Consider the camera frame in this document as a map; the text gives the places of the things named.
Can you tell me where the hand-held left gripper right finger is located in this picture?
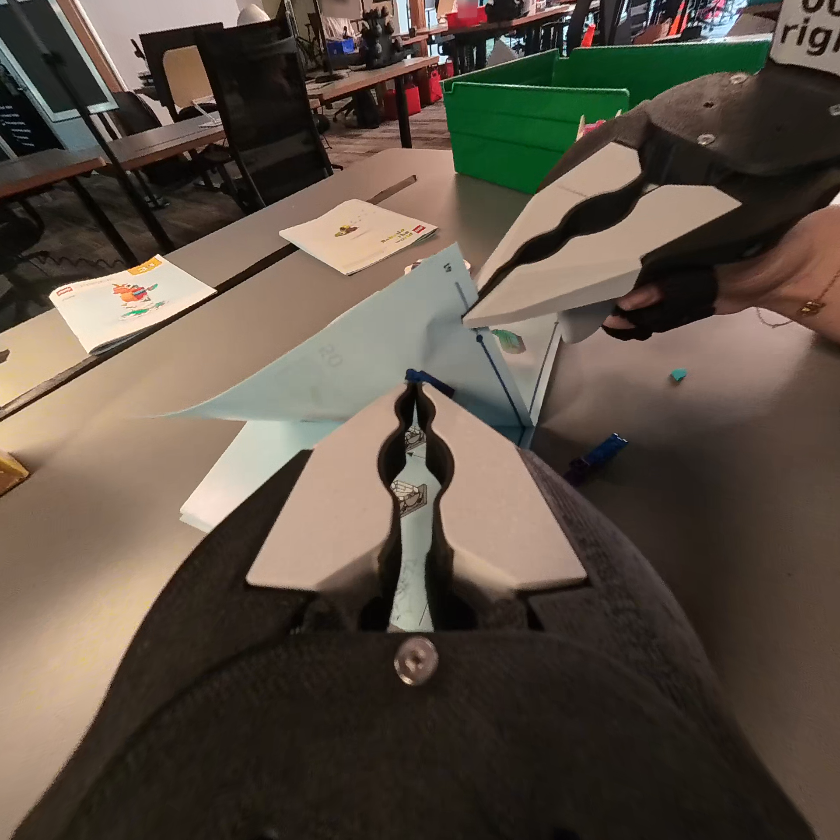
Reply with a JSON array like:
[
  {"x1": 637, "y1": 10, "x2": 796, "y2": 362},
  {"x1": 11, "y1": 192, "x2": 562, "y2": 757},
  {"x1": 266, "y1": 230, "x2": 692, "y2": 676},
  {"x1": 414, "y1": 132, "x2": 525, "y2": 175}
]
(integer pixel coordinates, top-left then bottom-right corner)
[{"x1": 420, "y1": 382, "x2": 588, "y2": 630}]

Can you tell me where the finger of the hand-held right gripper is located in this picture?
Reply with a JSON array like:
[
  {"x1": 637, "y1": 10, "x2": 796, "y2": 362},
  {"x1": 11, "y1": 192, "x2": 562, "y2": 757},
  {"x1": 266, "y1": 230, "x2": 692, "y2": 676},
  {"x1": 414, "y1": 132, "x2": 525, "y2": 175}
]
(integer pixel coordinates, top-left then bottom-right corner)
[
  {"x1": 474, "y1": 140, "x2": 647, "y2": 293},
  {"x1": 461, "y1": 184, "x2": 744, "y2": 345}
]

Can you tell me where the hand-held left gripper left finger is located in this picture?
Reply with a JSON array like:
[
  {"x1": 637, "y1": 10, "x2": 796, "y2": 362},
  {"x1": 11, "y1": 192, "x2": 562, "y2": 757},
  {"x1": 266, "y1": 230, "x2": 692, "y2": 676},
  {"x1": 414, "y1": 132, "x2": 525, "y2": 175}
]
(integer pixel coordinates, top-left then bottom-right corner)
[{"x1": 246, "y1": 382, "x2": 420, "y2": 630}]

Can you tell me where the green plastic bin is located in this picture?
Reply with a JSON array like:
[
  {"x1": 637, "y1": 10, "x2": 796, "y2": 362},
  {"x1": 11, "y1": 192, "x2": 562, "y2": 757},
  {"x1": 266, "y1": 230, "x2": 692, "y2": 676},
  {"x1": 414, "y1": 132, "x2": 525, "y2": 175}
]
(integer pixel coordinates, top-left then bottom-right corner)
[
  {"x1": 554, "y1": 39, "x2": 774, "y2": 132},
  {"x1": 443, "y1": 49, "x2": 631, "y2": 196}
]

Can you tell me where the blue purple toy brick assembly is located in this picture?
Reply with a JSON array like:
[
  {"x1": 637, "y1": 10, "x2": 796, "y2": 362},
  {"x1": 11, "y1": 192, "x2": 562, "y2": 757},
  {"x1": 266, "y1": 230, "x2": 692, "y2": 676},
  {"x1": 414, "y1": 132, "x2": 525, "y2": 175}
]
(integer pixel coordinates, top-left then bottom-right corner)
[{"x1": 563, "y1": 432, "x2": 630, "y2": 488}]

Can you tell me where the light blue instruction booklet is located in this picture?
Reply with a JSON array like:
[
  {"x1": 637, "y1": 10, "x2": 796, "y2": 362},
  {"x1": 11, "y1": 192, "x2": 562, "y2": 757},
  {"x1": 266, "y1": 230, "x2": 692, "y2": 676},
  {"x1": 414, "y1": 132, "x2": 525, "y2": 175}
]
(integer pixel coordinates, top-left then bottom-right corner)
[{"x1": 131, "y1": 243, "x2": 564, "y2": 632}]

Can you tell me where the person's right hand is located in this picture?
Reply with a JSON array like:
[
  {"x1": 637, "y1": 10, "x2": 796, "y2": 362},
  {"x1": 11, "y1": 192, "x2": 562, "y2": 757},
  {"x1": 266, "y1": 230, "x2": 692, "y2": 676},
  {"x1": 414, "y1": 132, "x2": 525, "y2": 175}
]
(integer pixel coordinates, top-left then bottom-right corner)
[{"x1": 602, "y1": 203, "x2": 840, "y2": 343}]

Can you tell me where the blue toy brick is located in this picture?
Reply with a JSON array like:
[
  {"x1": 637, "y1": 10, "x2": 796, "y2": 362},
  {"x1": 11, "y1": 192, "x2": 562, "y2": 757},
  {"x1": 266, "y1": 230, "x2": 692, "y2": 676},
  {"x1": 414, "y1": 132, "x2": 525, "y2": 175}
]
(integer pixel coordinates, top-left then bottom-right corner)
[{"x1": 405, "y1": 369, "x2": 455, "y2": 398}]

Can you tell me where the brown long table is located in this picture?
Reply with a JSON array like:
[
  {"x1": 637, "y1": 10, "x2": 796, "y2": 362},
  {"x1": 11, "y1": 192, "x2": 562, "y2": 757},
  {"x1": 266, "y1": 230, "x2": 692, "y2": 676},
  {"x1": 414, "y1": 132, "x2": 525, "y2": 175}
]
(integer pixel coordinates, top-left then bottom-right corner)
[
  {"x1": 0, "y1": 115, "x2": 227, "y2": 199},
  {"x1": 307, "y1": 56, "x2": 441, "y2": 151}
]

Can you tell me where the booklet with yellow picture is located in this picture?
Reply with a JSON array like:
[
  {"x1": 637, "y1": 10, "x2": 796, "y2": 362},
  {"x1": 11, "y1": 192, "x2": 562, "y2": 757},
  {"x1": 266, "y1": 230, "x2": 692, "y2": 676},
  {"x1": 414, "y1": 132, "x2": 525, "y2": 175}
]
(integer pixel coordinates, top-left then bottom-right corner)
[{"x1": 279, "y1": 199, "x2": 438, "y2": 277}]

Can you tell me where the black stacked equipment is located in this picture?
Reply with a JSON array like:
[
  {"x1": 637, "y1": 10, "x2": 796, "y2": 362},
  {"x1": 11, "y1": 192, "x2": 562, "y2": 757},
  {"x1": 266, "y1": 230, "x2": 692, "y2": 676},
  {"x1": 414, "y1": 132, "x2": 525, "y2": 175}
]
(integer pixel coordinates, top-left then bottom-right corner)
[{"x1": 360, "y1": 10, "x2": 396, "y2": 70}]

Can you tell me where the booklet with orange picture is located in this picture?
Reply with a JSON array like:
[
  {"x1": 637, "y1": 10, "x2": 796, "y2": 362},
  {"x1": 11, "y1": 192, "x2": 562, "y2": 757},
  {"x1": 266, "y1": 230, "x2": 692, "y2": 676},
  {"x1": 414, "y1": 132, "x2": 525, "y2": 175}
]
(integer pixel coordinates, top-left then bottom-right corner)
[{"x1": 49, "y1": 254, "x2": 217, "y2": 356}]

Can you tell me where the yellow box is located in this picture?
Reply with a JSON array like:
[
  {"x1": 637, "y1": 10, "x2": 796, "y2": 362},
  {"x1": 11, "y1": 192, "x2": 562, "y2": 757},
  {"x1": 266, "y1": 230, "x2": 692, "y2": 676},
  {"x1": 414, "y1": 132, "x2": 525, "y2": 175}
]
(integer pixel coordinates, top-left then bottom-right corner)
[{"x1": 0, "y1": 449, "x2": 30, "y2": 497}]

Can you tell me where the black office chair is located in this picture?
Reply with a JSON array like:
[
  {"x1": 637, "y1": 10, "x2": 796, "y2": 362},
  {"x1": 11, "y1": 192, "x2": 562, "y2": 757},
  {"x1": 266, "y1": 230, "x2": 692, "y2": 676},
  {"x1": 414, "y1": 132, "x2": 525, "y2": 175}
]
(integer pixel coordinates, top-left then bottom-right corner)
[
  {"x1": 197, "y1": 18, "x2": 336, "y2": 214},
  {"x1": 138, "y1": 23, "x2": 225, "y2": 126}
]

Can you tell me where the gold bracelet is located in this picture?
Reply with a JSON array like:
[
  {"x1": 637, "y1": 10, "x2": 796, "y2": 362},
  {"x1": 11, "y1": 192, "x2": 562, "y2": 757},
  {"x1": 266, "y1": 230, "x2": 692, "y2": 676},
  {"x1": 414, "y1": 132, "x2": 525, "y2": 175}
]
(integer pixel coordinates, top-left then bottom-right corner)
[{"x1": 755, "y1": 269, "x2": 840, "y2": 329}]

